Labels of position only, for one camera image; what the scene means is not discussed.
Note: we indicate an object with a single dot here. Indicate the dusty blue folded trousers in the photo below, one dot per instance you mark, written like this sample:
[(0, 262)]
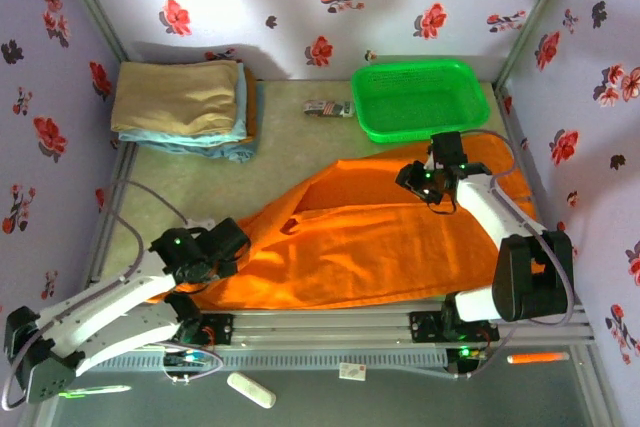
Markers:
[(235, 149)]

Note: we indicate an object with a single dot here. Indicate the tan folded trousers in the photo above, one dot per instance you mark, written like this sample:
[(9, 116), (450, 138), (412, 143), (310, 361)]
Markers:
[(175, 97)]

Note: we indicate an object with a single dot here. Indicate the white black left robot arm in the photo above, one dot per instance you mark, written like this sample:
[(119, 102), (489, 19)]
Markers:
[(100, 312)]

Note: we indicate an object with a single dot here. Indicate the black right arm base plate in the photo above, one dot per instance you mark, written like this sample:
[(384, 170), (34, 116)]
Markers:
[(425, 327)]

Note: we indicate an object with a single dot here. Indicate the aluminium mounting rail frame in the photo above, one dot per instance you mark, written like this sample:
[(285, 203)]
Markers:
[(320, 322)]

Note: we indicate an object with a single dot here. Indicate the green plastic mesh basket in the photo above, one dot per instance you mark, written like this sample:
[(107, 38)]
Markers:
[(420, 102)]

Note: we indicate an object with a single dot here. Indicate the brown folded trousers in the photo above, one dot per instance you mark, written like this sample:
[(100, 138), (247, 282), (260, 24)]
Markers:
[(251, 107)]

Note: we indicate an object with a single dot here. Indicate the orange marker pen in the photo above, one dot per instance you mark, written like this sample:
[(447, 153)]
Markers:
[(537, 358)]

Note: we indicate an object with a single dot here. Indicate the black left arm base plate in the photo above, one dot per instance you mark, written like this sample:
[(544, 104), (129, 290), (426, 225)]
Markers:
[(220, 329)]

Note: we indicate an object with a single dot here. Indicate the aluminium corner post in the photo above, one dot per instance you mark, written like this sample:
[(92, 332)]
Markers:
[(90, 2), (540, 12)]

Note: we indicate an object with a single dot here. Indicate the small printed packet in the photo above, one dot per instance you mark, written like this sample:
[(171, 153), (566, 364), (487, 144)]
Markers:
[(327, 108)]

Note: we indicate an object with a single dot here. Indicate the small white red card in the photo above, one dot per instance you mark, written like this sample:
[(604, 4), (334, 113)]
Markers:
[(352, 371)]

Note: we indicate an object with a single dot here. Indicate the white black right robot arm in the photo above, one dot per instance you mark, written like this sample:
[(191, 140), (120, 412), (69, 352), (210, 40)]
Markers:
[(480, 217)]

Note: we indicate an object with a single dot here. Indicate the green pen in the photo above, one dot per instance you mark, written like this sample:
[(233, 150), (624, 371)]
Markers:
[(95, 391)]

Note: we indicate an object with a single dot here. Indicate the orange trousers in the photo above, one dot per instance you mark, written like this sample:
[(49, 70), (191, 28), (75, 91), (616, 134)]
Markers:
[(350, 247)]

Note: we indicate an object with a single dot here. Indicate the white oblong plastic stick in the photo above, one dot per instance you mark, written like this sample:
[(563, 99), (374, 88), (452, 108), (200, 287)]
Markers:
[(251, 390)]

